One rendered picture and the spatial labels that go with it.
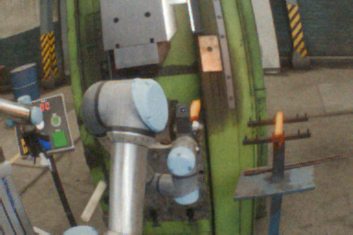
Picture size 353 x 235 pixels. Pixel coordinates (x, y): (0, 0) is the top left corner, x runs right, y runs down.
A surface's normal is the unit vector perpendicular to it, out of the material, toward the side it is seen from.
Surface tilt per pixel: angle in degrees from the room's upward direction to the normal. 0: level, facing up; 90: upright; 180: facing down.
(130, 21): 90
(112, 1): 90
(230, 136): 90
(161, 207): 90
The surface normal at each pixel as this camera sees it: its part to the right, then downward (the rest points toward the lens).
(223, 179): -0.11, 0.28
